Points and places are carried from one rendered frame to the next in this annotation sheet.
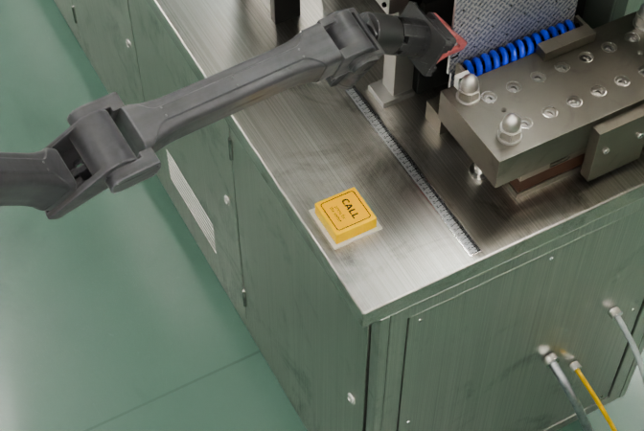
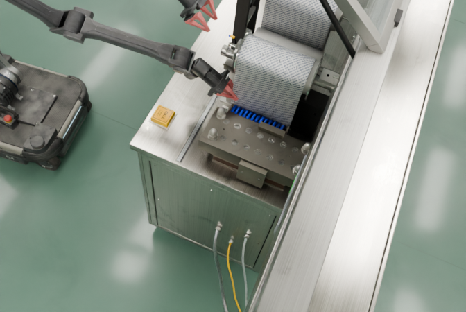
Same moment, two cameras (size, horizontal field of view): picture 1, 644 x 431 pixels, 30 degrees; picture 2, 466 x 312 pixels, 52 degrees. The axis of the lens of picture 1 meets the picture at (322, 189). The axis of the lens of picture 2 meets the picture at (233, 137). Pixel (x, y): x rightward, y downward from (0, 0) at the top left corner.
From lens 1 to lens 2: 1.09 m
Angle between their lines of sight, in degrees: 25
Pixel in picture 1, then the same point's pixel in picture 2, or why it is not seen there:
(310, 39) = (164, 47)
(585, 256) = (228, 202)
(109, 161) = (66, 26)
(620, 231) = (244, 206)
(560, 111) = (237, 145)
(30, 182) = (35, 12)
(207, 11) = (220, 30)
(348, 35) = (177, 57)
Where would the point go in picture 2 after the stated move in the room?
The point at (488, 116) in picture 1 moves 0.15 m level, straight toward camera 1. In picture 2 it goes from (216, 125) to (178, 140)
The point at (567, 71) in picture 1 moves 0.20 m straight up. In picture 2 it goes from (259, 138) to (268, 106)
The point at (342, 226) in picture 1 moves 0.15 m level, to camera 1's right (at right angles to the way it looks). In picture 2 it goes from (155, 117) to (177, 144)
